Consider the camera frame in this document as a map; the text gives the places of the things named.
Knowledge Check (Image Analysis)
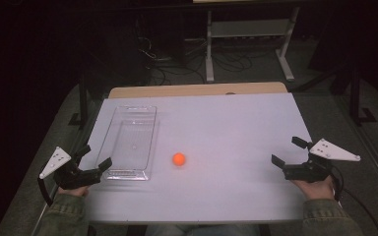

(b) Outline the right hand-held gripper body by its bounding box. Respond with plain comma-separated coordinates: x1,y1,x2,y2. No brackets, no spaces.
283,138,361,184

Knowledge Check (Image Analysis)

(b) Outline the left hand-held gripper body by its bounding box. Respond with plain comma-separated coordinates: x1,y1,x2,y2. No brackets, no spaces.
38,146,102,191

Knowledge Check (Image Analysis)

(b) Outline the clear plastic tray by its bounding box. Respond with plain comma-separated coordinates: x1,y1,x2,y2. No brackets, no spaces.
94,104,158,182

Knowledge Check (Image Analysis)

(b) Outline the orange ball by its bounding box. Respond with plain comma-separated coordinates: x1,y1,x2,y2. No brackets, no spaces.
172,152,187,167

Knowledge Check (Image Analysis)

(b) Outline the person's left hand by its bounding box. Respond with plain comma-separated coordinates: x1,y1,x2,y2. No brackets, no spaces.
57,185,90,198

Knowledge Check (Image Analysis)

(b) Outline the person's right hand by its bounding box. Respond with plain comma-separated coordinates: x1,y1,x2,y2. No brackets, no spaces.
289,176,337,201

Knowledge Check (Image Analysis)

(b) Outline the black metal stand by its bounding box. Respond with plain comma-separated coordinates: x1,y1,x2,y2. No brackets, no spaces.
347,63,378,126
68,73,91,128

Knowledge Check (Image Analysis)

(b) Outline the wooden table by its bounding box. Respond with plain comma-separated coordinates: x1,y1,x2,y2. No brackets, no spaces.
107,82,288,99

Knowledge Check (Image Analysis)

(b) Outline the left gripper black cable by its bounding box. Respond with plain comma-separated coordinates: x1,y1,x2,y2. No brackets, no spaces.
37,176,55,207

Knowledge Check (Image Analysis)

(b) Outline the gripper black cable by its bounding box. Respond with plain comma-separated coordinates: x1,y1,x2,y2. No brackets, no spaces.
37,176,55,207
328,164,378,236

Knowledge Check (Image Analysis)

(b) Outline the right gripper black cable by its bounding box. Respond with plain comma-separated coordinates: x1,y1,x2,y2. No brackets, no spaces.
328,164,378,236

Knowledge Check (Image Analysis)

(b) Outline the tangle of floor cables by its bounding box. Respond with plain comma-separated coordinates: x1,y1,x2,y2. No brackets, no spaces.
137,34,254,87

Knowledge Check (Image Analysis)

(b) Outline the white metal desk frame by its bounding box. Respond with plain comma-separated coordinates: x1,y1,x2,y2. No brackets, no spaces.
204,6,300,84

